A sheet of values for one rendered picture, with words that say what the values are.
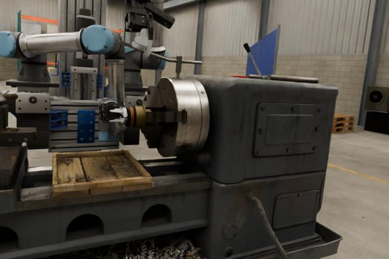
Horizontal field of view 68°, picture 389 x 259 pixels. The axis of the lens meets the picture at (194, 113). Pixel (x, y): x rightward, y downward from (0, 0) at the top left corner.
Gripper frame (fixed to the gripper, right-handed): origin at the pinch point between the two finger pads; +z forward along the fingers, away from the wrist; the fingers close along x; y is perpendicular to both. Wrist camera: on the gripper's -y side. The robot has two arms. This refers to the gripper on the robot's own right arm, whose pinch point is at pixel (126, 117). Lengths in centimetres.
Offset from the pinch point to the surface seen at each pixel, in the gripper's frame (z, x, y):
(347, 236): -46, -109, -199
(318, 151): 15, -13, -81
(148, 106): -4.4, 3.8, -9.2
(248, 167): 15.7, -16.9, -43.9
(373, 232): -43, -110, -229
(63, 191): 15.0, -19.4, 20.7
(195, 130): 11.8, -2.8, -22.3
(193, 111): 11.4, 3.8, -20.8
